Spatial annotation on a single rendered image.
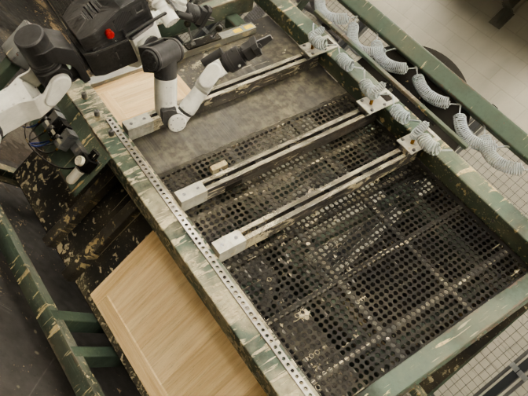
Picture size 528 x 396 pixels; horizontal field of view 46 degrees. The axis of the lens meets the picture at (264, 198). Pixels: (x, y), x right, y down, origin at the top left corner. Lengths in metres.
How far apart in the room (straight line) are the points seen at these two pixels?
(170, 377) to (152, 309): 0.30
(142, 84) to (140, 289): 0.98
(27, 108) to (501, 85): 6.13
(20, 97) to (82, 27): 0.36
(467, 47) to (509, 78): 0.70
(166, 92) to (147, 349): 1.09
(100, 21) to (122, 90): 0.68
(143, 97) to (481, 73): 5.54
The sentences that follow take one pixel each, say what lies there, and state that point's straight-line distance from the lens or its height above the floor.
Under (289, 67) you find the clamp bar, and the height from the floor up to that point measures 1.62.
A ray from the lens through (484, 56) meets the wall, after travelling 8.03.
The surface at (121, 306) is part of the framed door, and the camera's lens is 2.85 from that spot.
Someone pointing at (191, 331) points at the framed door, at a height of 0.57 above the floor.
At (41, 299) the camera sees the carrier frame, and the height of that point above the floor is 0.17.
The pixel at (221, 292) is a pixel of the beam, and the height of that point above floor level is 0.85.
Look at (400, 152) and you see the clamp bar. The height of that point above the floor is 1.70.
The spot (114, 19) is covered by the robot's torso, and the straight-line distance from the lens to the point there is 2.41.
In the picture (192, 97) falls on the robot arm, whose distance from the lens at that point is 2.54.
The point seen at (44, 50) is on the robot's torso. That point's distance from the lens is 2.42.
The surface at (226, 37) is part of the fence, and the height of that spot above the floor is 1.50.
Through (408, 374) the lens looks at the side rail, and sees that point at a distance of 2.30.
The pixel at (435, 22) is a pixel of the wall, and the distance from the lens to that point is 8.49.
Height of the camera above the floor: 1.59
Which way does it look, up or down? 10 degrees down
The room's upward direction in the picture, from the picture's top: 45 degrees clockwise
